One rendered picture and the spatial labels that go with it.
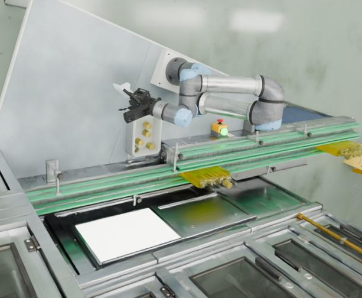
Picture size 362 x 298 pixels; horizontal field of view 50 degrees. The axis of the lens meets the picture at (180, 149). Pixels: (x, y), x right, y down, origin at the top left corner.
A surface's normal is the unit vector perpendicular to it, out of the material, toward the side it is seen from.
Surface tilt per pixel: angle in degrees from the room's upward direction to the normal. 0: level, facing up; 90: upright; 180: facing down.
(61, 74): 0
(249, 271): 90
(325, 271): 90
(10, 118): 0
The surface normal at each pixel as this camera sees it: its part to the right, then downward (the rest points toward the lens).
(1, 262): 0.08, -0.94
